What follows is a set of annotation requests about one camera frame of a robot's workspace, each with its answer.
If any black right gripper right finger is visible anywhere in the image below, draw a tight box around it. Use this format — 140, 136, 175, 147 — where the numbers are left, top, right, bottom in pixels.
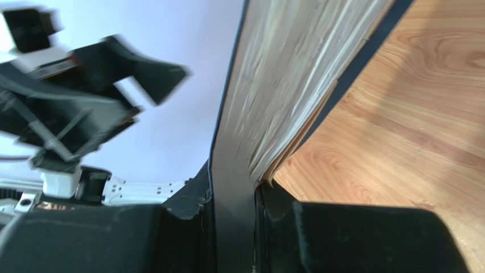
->
255, 183, 468, 272

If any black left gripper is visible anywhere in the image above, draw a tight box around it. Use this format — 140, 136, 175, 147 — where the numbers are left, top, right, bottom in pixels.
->
1, 35, 188, 173

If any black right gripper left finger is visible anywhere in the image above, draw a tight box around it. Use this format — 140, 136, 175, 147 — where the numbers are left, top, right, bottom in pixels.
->
1, 166, 216, 272

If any Nineteen Eighty-Four book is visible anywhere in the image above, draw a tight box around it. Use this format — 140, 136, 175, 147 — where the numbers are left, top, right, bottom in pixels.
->
209, 1, 410, 272

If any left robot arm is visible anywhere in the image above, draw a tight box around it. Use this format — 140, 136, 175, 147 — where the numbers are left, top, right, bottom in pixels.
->
1, 35, 188, 226

